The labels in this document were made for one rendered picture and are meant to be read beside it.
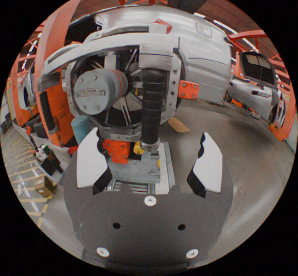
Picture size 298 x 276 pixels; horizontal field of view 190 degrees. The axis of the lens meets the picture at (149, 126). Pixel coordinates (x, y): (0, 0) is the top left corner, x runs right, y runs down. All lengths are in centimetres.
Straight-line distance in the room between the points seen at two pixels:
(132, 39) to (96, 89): 15
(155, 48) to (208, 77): 82
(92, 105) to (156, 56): 21
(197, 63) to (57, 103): 105
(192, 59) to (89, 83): 78
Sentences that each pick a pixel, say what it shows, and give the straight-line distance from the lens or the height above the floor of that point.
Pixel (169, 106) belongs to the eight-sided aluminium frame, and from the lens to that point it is 39.
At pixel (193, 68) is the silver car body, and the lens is 87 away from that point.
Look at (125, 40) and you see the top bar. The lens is 20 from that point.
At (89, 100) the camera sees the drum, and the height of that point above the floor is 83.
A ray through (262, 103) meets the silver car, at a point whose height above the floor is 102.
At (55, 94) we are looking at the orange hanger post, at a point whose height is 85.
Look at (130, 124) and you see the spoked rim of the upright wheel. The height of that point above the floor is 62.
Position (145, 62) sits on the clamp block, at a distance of 15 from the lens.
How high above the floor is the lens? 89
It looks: 31 degrees down
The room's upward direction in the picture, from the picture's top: 4 degrees clockwise
